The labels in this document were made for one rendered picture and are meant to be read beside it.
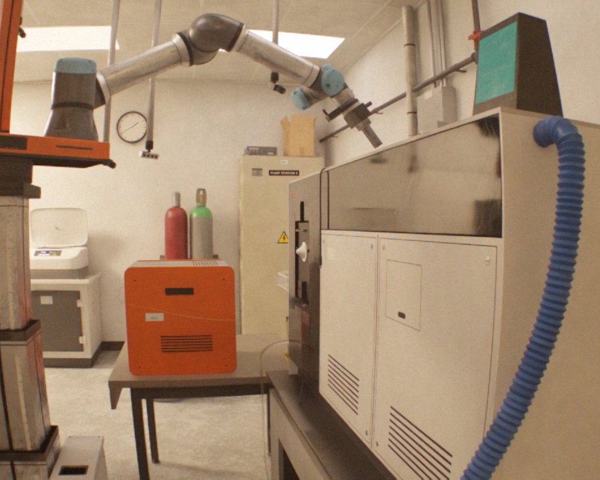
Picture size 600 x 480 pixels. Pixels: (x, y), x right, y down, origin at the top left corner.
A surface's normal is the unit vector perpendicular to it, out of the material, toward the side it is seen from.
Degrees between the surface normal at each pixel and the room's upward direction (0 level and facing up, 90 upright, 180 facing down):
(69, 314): 90
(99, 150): 90
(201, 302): 90
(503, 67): 80
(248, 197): 90
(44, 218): 105
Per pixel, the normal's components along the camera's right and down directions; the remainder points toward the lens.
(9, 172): 0.73, 0.02
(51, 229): 0.24, 0.29
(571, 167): -0.56, 0.47
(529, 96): 0.28, 0.00
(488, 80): -0.95, -0.16
